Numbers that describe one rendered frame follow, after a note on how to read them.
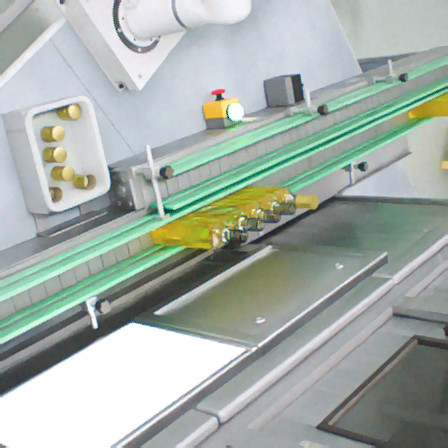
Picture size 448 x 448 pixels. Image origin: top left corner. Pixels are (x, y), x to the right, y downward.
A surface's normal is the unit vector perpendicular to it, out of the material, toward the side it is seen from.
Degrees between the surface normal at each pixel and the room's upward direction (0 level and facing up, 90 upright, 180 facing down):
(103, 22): 4
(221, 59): 0
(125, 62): 4
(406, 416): 90
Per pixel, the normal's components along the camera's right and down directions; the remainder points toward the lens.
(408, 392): -0.18, -0.94
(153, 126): 0.74, 0.06
